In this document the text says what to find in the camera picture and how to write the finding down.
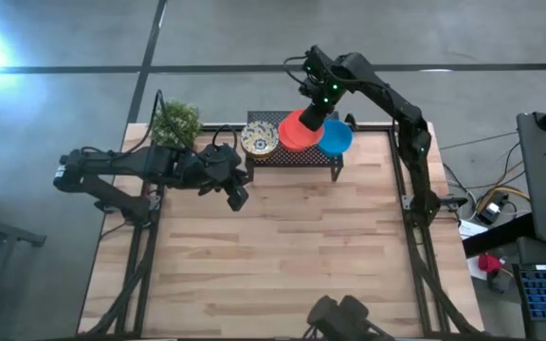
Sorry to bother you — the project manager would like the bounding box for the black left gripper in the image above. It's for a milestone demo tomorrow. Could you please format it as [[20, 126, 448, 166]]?
[[190, 143, 252, 213]]

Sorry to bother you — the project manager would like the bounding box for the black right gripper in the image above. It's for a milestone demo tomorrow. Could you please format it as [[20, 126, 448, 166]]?
[[298, 45, 345, 133]]

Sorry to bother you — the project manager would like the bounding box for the orange mini bowl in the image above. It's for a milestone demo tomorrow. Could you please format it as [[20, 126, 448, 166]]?
[[277, 109, 325, 153]]

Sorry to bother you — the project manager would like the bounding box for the blue mini bowl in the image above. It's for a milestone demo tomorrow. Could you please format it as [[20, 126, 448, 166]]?
[[318, 118, 354, 158]]

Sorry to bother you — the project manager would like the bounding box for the yellow blue patterned bowl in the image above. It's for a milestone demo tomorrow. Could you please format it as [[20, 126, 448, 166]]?
[[239, 119, 281, 161]]

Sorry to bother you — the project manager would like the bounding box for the black perforated metal rack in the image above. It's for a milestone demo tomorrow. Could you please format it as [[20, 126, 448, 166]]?
[[245, 110, 345, 183]]

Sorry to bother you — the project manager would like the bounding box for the green potted plant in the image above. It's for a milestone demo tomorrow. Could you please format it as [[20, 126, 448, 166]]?
[[148, 98, 205, 151]]

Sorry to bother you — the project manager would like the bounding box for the dark rounded object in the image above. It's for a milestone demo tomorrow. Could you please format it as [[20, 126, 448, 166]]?
[[304, 294, 395, 341]]

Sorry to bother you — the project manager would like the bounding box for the white paper sheet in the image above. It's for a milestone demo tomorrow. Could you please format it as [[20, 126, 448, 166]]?
[[457, 220, 490, 241], [466, 255, 492, 283]]

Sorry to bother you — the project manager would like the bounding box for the black power adapter box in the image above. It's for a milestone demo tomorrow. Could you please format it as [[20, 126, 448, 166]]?
[[475, 201, 510, 226]]

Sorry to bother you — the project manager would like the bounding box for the black flat bar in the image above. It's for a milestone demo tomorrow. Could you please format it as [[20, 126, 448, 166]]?
[[462, 212, 537, 260]]

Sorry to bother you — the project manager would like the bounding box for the red cloth bundle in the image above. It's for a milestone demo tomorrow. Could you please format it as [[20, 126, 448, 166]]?
[[477, 253, 504, 275]]

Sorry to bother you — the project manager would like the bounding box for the black floor stand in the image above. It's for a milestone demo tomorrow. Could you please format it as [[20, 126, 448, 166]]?
[[0, 188, 47, 250]]

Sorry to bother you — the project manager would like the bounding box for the small dark grey device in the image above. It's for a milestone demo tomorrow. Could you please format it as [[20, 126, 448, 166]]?
[[486, 269, 514, 294]]

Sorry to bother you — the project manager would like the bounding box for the black metal table frame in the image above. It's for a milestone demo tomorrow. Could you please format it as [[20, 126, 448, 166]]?
[[81, 122, 485, 341]]

